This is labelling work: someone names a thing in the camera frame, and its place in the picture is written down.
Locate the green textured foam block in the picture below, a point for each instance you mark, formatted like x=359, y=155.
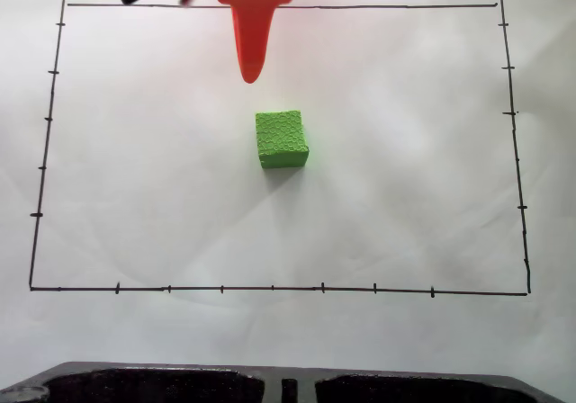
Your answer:
x=281, y=137

